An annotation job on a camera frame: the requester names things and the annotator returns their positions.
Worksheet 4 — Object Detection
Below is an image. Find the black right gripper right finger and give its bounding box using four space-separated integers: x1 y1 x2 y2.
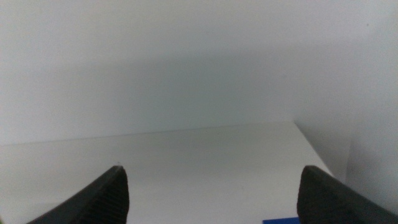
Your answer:
297 165 398 224

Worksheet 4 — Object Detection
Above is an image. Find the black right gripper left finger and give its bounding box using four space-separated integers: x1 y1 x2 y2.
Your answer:
26 165 130 224

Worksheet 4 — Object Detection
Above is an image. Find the blue cube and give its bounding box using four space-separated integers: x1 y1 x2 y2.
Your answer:
262 217 301 224

